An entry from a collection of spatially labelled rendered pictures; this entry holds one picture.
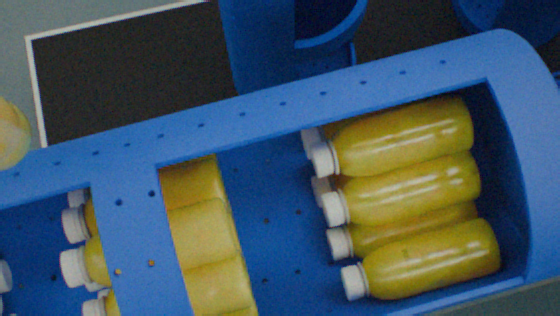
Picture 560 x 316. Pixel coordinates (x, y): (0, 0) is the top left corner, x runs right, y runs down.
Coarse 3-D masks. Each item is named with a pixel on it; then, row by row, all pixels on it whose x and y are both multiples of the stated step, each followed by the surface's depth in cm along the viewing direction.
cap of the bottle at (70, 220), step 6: (66, 210) 93; (72, 210) 92; (66, 216) 92; (72, 216) 92; (66, 222) 91; (72, 222) 91; (78, 222) 92; (66, 228) 91; (72, 228) 91; (78, 228) 92; (66, 234) 92; (72, 234) 92; (78, 234) 92; (72, 240) 92; (78, 240) 93
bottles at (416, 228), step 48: (432, 96) 99; (336, 192) 102; (384, 192) 95; (432, 192) 95; (480, 192) 97; (336, 240) 101; (384, 240) 100; (432, 240) 96; (480, 240) 95; (0, 288) 100; (96, 288) 95; (384, 288) 95; (432, 288) 96
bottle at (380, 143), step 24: (456, 96) 94; (360, 120) 94; (384, 120) 93; (408, 120) 93; (432, 120) 92; (456, 120) 92; (336, 144) 93; (360, 144) 92; (384, 144) 92; (408, 144) 92; (432, 144) 93; (456, 144) 93; (336, 168) 93; (360, 168) 93; (384, 168) 93
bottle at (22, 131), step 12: (0, 96) 71; (0, 108) 68; (12, 108) 72; (0, 120) 68; (12, 120) 71; (24, 120) 75; (0, 132) 69; (12, 132) 71; (24, 132) 74; (0, 144) 70; (12, 144) 72; (24, 144) 75; (0, 156) 72; (12, 156) 74; (24, 156) 76; (0, 168) 75
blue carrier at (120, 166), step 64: (384, 64) 89; (448, 64) 86; (512, 64) 85; (128, 128) 89; (192, 128) 85; (256, 128) 83; (512, 128) 81; (0, 192) 83; (64, 192) 82; (128, 192) 81; (256, 192) 107; (512, 192) 102; (0, 256) 105; (128, 256) 79; (256, 256) 106; (320, 256) 106; (512, 256) 101
